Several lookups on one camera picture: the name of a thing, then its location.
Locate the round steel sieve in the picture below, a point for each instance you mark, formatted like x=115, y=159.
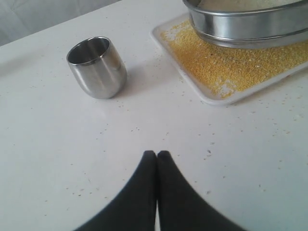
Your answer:
x=265, y=28

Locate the white square tray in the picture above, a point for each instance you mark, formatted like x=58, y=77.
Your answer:
x=203, y=91

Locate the white backdrop curtain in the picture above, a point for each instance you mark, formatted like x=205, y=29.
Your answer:
x=20, y=18

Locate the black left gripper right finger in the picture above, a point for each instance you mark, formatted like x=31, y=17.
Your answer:
x=180, y=207

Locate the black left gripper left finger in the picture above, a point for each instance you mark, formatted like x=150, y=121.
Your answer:
x=134, y=208

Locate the small steel cup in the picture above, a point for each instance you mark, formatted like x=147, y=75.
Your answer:
x=97, y=67

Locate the yellow millet in tray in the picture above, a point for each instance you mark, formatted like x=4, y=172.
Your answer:
x=225, y=70

